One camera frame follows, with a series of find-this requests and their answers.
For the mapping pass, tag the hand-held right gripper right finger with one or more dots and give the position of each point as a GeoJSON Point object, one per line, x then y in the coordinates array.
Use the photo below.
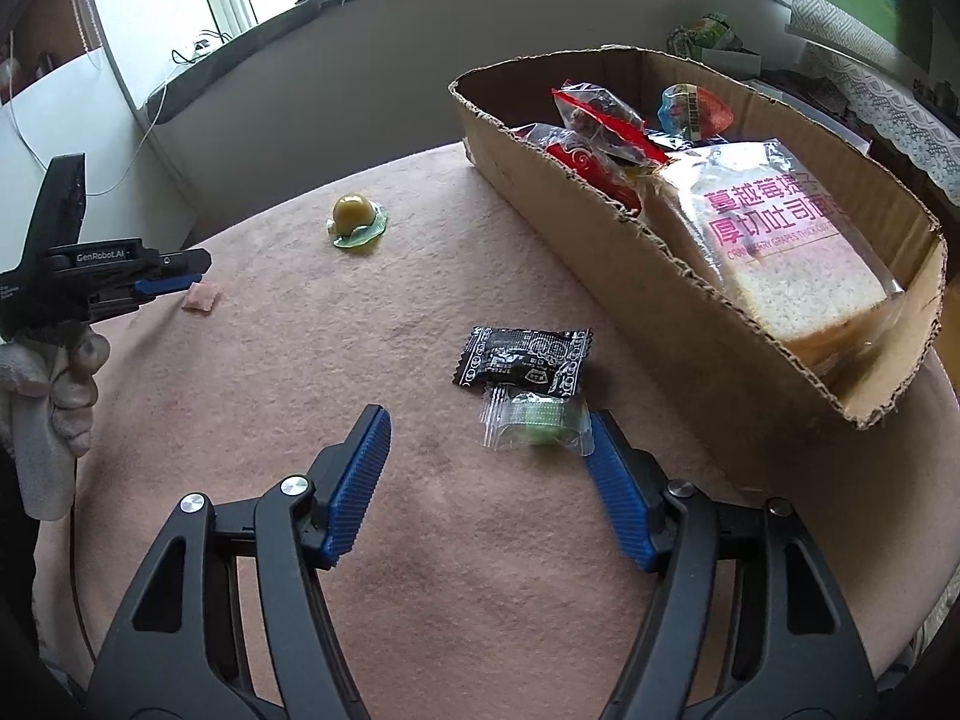
{"type": "Point", "coordinates": [619, 495]}

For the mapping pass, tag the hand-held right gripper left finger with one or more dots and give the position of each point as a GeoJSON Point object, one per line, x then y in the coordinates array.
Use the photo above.
{"type": "Point", "coordinates": [360, 487]}

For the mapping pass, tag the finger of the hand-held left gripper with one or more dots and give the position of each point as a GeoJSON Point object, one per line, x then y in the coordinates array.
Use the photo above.
{"type": "Point", "coordinates": [184, 261]}
{"type": "Point", "coordinates": [169, 286]}

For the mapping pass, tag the small pink candy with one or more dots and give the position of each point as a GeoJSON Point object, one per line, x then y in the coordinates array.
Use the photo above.
{"type": "Point", "coordinates": [202, 298]}

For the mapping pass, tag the clear green candy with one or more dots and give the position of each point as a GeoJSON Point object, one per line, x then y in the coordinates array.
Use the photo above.
{"type": "Point", "coordinates": [536, 416]}

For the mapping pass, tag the cardboard box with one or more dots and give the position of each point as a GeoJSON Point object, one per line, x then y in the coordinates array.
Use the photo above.
{"type": "Point", "coordinates": [675, 315]}

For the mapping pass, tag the clear red-edged dried fruit packet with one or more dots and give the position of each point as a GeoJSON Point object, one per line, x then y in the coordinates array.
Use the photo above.
{"type": "Point", "coordinates": [607, 120]}
{"type": "Point", "coordinates": [585, 165]}

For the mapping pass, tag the person's left hand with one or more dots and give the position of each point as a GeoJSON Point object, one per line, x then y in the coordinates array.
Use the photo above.
{"type": "Point", "coordinates": [71, 390]}

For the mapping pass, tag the black snack packet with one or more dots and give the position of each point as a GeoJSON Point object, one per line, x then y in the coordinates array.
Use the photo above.
{"type": "Point", "coordinates": [525, 356]}

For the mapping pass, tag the yellow jelly cup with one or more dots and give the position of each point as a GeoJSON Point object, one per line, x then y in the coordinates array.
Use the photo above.
{"type": "Point", "coordinates": [354, 214]}

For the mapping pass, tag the dark grey windowsill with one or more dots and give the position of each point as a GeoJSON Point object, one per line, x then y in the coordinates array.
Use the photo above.
{"type": "Point", "coordinates": [225, 67]}

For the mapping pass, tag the sliced bread packet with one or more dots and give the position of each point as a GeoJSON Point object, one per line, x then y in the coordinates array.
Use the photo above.
{"type": "Point", "coordinates": [787, 270]}

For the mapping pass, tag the green plastic bag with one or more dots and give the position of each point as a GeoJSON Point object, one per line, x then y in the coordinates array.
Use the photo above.
{"type": "Point", "coordinates": [705, 34]}

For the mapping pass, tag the lace covered side table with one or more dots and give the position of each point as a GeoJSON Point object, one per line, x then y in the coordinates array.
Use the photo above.
{"type": "Point", "coordinates": [885, 105]}

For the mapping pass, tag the dark ornament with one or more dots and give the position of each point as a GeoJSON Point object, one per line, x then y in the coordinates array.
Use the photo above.
{"type": "Point", "coordinates": [937, 94]}

